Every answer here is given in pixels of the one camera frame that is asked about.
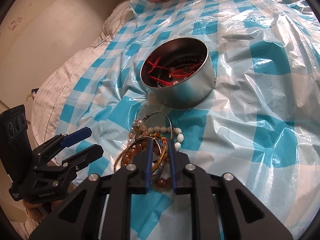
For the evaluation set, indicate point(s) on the silver metal bangle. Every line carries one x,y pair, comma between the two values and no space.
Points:
155,122

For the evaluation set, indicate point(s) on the blue checkered plastic sheet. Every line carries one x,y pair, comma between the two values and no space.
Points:
261,121

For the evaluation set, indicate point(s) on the left hand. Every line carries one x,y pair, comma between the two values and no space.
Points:
35,211

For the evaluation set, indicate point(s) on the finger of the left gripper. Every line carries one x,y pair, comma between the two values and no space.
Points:
52,147
74,163

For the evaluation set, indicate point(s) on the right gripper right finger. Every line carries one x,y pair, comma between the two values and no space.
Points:
178,160

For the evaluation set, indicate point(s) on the gold thin bangle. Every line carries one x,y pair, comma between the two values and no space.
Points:
127,155

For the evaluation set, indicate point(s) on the white striped quilt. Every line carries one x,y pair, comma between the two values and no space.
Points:
49,100

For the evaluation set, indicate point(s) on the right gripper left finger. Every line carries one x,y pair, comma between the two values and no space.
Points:
143,162

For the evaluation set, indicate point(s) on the round silver metal tin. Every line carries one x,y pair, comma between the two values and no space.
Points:
180,73

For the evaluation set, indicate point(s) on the black left camera box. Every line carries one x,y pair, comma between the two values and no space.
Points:
16,152

